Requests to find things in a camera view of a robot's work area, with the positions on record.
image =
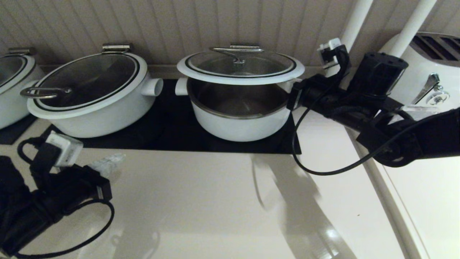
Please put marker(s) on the white round pole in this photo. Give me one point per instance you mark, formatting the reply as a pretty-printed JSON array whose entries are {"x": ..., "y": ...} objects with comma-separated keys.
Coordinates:
[
  {"x": 417, "y": 25},
  {"x": 359, "y": 18}
]

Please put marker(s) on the clear acrylic sign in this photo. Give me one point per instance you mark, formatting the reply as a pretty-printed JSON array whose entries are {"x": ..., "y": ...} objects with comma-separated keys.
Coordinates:
[{"x": 420, "y": 109}]

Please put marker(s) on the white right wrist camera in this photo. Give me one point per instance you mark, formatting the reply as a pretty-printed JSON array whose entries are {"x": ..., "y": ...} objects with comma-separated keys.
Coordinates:
[{"x": 330, "y": 52}]

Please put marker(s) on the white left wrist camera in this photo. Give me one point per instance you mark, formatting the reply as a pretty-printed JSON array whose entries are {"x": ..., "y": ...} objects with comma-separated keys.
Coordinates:
[{"x": 66, "y": 149}]

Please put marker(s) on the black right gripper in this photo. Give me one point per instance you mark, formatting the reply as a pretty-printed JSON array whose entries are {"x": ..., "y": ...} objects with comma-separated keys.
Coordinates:
[{"x": 318, "y": 86}]

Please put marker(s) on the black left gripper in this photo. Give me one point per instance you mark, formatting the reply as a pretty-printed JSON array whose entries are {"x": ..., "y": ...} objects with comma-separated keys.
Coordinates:
[{"x": 75, "y": 187}]

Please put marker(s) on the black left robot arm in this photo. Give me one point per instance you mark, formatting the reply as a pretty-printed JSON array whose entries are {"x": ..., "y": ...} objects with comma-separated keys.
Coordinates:
[{"x": 18, "y": 216}]

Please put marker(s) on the glass lid white rim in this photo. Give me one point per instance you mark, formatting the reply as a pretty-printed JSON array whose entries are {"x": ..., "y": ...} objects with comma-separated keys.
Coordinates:
[
  {"x": 240, "y": 81},
  {"x": 10, "y": 67},
  {"x": 45, "y": 92}
]

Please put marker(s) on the black glass cooktop panel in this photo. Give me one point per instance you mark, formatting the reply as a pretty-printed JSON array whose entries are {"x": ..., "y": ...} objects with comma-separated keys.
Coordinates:
[
  {"x": 172, "y": 136},
  {"x": 12, "y": 133}
]

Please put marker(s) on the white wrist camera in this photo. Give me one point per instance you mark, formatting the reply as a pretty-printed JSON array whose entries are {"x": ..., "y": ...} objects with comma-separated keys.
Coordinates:
[
  {"x": 66, "y": 149},
  {"x": 330, "y": 52}
]

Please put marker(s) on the white toaster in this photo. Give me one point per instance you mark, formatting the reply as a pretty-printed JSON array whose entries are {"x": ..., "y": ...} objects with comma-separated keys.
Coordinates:
[{"x": 424, "y": 61}]

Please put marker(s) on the white pot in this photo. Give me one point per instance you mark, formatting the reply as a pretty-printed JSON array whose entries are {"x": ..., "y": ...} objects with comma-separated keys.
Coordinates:
[
  {"x": 240, "y": 127},
  {"x": 14, "y": 111},
  {"x": 107, "y": 120}
]

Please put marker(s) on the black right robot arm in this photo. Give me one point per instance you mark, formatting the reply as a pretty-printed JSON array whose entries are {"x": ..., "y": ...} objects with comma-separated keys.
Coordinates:
[{"x": 431, "y": 136}]

